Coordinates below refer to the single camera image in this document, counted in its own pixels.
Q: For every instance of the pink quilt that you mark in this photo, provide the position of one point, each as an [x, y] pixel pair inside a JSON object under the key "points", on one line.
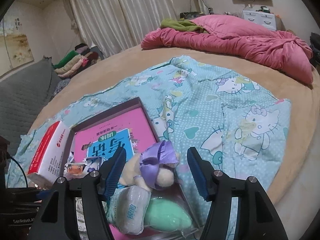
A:
{"points": [[237, 37]]}

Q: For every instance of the small printed tissue packet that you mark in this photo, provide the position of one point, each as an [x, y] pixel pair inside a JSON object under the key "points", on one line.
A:
{"points": [[75, 168]]}

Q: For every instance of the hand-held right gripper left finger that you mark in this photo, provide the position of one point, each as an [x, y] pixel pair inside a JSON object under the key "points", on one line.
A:
{"points": [[116, 170]]}

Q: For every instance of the grey quilted sofa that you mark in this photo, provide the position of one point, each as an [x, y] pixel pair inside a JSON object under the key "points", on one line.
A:
{"points": [[22, 92]]}

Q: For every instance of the wall painting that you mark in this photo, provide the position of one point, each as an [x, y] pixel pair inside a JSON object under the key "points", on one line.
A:
{"points": [[17, 47]]}

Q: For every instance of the teal and white wipes packet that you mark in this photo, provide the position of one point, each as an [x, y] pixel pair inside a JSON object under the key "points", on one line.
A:
{"points": [[130, 207]]}

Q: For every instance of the white curtain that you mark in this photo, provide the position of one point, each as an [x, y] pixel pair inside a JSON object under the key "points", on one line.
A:
{"points": [[112, 12]]}

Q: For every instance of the stack of folded clothes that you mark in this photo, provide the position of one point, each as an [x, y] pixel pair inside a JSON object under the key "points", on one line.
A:
{"points": [[70, 65]]}

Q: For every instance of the dark clothes pile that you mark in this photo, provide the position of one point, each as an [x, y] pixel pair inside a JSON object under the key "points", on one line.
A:
{"points": [[315, 47]]}

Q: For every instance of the dark floral cloth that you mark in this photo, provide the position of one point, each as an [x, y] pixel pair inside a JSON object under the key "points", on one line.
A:
{"points": [[60, 87]]}

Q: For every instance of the red and white tissue pack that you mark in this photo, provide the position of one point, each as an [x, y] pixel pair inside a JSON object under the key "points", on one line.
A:
{"points": [[47, 150]]}

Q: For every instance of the green cloth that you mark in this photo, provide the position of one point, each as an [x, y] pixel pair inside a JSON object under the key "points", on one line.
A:
{"points": [[175, 24]]}

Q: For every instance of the tan round bed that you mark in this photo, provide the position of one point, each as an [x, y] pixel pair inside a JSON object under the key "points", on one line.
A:
{"points": [[300, 130]]}

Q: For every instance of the cream plush with purple ribbon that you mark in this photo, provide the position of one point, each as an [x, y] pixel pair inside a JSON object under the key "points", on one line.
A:
{"points": [[150, 160]]}

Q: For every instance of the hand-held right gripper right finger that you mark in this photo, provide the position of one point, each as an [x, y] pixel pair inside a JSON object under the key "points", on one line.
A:
{"points": [[197, 177]]}

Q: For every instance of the green sponge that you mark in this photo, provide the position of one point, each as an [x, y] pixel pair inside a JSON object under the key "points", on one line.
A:
{"points": [[165, 212]]}

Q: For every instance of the white drawer cabinet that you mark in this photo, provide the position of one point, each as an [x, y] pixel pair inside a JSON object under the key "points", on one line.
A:
{"points": [[260, 17]]}

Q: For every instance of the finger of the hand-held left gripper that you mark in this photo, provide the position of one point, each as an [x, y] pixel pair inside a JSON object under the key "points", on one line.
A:
{"points": [[41, 194]]}

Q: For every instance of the teal cartoon cat printed blanket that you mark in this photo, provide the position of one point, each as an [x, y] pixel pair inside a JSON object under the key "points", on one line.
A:
{"points": [[225, 105]]}

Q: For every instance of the dark shallow cardboard box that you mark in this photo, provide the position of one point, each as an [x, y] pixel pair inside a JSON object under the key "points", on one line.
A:
{"points": [[149, 120]]}

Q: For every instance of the cluttered dresser with mirror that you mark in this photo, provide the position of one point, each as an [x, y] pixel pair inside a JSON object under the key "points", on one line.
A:
{"points": [[190, 15]]}

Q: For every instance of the pink book with blue label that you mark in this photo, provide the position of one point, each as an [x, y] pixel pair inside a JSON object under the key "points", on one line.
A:
{"points": [[112, 125]]}

